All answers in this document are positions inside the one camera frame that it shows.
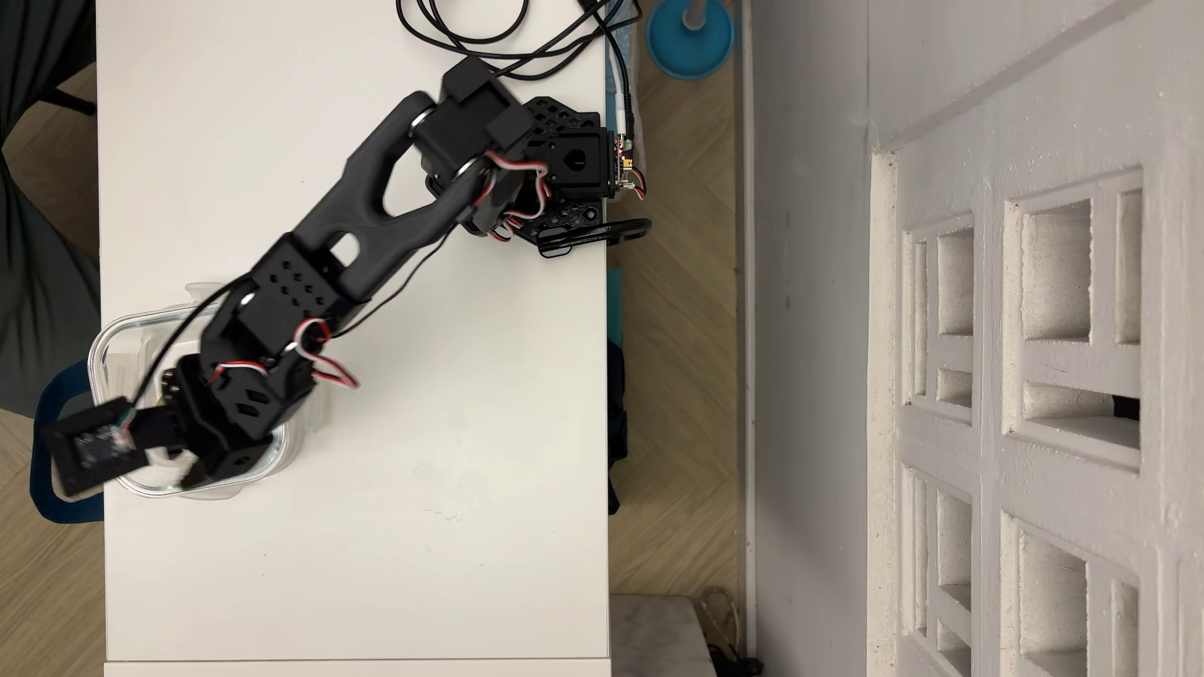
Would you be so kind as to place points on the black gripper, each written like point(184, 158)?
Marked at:
point(233, 456)

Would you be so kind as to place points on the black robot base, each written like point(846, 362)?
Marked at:
point(583, 160)

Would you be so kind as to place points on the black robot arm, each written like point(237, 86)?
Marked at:
point(376, 216)

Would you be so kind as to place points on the square glass container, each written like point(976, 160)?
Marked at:
point(118, 357)

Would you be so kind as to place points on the person in dark clothes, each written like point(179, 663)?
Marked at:
point(38, 282)

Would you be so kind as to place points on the dark object beside table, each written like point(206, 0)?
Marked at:
point(616, 423)

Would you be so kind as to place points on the teal object beside table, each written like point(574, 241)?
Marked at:
point(612, 306)

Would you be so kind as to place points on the black table clamp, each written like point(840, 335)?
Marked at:
point(593, 235)

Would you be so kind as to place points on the small motor controller board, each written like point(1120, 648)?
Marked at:
point(626, 169)

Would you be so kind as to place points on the white stone slab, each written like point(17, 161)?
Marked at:
point(658, 639)

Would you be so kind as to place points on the blue round stand base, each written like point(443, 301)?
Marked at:
point(691, 47)

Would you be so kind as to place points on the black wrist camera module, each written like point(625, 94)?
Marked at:
point(94, 451)

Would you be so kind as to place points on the blue chair frame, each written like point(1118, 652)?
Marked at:
point(42, 489)

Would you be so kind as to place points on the white lattice block wall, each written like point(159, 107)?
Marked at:
point(1035, 376)

